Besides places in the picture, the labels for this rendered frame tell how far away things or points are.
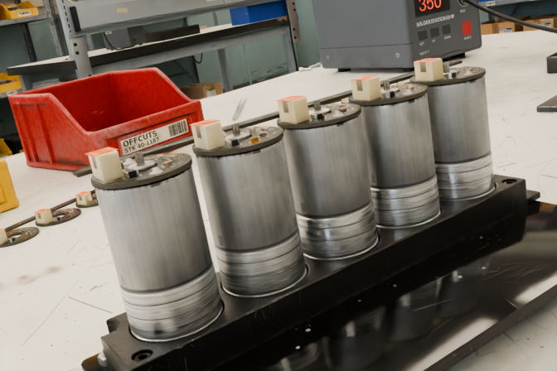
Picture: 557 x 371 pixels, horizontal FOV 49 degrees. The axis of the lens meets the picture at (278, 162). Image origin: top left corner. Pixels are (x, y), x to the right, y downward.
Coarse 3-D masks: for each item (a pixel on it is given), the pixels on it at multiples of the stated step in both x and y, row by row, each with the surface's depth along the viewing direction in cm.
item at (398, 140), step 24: (384, 120) 19; (408, 120) 18; (384, 144) 19; (408, 144) 19; (432, 144) 19; (384, 168) 19; (408, 168) 19; (432, 168) 19; (384, 192) 19; (408, 192) 19; (432, 192) 19; (384, 216) 20; (408, 216) 19; (432, 216) 20
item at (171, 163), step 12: (156, 156) 16; (168, 156) 16; (180, 156) 16; (168, 168) 15; (180, 168) 15; (96, 180) 15; (120, 180) 14; (132, 180) 14; (144, 180) 14; (156, 180) 14
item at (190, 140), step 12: (456, 60) 24; (336, 96) 20; (348, 96) 21; (252, 120) 19; (264, 120) 19; (168, 144) 17; (180, 144) 17; (132, 156) 17; (144, 156) 17; (84, 168) 16
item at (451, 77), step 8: (448, 72) 20; (456, 72) 20; (464, 72) 21; (472, 72) 20; (480, 72) 20; (416, 80) 21; (440, 80) 20; (448, 80) 20; (456, 80) 20; (464, 80) 20
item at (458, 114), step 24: (432, 96) 20; (456, 96) 20; (480, 96) 20; (432, 120) 20; (456, 120) 20; (480, 120) 20; (456, 144) 20; (480, 144) 20; (456, 168) 20; (480, 168) 21; (456, 192) 21; (480, 192) 21
